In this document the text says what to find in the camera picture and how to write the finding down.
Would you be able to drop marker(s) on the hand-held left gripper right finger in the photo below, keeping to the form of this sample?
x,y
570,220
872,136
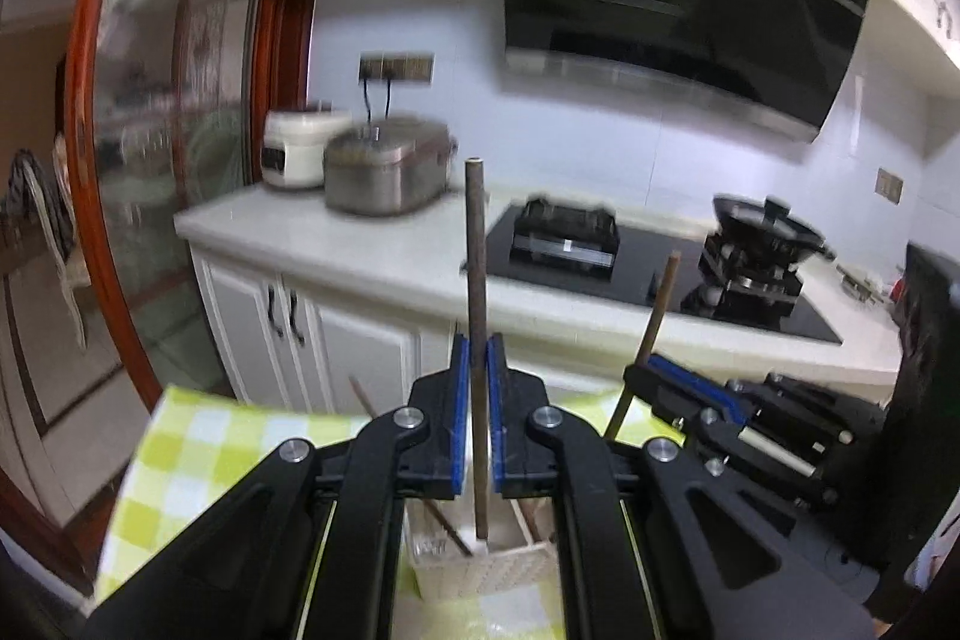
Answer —
x,y
496,415

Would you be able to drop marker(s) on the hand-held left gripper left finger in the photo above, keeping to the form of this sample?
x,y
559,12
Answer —
x,y
459,415

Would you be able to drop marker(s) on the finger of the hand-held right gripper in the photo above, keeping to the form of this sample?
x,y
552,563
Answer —
x,y
660,389
701,389

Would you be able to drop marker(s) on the white perforated utensil basket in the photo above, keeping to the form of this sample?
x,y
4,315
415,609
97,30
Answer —
x,y
480,572

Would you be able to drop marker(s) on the dark wooden chopstick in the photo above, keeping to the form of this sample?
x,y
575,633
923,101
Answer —
x,y
475,250

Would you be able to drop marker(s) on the black burner grate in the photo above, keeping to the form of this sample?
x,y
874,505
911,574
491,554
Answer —
x,y
750,280
566,235

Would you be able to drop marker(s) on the black glass cooktop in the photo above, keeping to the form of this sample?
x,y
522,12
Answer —
x,y
652,265

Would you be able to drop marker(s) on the small metal dish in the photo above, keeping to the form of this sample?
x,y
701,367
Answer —
x,y
862,284

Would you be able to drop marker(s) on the black wok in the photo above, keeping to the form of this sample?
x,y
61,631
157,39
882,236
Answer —
x,y
765,227

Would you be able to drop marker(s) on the white stone countertop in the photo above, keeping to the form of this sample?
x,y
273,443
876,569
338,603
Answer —
x,y
315,235

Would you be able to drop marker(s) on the silver rice cooker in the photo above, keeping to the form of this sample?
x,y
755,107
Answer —
x,y
382,175

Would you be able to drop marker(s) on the green checkered tablecloth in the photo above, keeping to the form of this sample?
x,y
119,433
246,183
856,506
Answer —
x,y
195,460

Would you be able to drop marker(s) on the white rice cooker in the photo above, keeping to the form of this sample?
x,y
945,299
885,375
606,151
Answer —
x,y
296,149

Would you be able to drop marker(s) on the white ornate chair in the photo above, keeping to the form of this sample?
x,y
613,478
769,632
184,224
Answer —
x,y
67,280

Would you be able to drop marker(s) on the sliding glass door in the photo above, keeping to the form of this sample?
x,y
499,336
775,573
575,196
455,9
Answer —
x,y
165,123

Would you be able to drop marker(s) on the clothes on chair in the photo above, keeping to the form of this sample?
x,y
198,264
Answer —
x,y
22,197

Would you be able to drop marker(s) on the wall switch plate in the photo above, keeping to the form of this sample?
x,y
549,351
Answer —
x,y
890,186

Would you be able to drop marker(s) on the wall power outlet strip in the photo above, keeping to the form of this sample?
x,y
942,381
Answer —
x,y
397,68

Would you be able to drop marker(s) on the red wooden door frame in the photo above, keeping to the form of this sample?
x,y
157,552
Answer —
x,y
86,85

